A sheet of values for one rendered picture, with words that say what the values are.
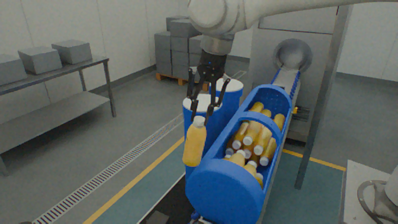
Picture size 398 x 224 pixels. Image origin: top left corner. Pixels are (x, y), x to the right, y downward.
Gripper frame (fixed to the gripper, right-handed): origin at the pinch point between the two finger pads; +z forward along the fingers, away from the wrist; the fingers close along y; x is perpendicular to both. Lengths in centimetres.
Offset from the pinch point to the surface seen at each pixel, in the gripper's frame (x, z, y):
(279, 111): -81, 23, -35
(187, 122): -76, 48, 21
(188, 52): -352, 64, 108
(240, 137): -36.1, 24.2, -15.3
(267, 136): -41, 22, -28
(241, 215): 3.7, 32.1, -22.8
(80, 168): -104, 159, 136
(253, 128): -38.2, 18.5, -20.3
